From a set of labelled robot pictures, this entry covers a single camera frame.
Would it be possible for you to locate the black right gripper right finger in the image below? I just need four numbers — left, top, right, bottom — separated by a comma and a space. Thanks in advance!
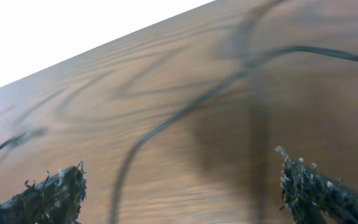
275, 146, 358, 223

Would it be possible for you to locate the black usb cable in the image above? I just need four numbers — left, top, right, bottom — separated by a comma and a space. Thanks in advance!
0, 45, 358, 224

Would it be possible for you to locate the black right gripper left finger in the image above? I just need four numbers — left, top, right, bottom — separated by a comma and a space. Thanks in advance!
0, 161, 86, 224

